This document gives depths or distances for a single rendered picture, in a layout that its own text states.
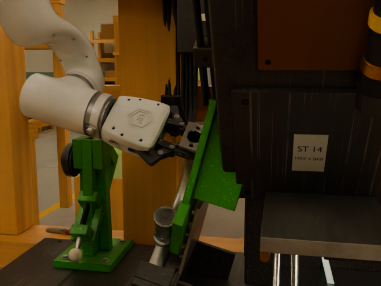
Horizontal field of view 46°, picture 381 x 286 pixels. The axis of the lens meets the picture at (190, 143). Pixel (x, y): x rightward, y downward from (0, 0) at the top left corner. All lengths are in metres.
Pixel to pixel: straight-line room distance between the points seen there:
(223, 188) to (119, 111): 0.23
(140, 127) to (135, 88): 0.32
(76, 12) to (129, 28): 10.90
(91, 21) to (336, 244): 11.41
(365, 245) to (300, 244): 0.07
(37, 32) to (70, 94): 0.12
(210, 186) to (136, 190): 0.45
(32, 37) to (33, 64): 11.75
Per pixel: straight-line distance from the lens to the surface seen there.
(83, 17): 11.92
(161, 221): 0.72
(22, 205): 1.32
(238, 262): 1.03
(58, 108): 0.83
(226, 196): 0.71
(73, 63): 0.91
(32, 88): 0.85
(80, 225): 0.98
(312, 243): 0.53
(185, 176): 0.85
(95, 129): 0.81
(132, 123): 0.79
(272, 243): 0.53
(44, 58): 12.37
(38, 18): 0.78
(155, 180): 1.11
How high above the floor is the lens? 1.32
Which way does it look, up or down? 9 degrees down
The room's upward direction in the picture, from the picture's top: straight up
